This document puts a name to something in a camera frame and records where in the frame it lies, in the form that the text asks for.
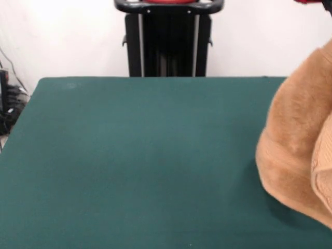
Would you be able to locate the tan terry towel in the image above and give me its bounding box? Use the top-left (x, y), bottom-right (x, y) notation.
top-left (255, 38), bottom-right (332, 231)

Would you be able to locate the dark green table cloth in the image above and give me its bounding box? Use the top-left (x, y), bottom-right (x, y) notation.
top-left (0, 76), bottom-right (332, 249)

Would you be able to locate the black electronics box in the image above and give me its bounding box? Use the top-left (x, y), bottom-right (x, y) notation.
top-left (0, 68), bottom-right (10, 113)

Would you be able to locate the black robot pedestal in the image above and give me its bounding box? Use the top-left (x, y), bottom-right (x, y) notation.
top-left (114, 0), bottom-right (224, 77)

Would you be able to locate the grey cable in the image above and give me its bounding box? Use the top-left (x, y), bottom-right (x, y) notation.
top-left (0, 48), bottom-right (29, 94)

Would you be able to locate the black cable bundle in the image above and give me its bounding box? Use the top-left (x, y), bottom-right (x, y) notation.
top-left (0, 85), bottom-right (30, 136)

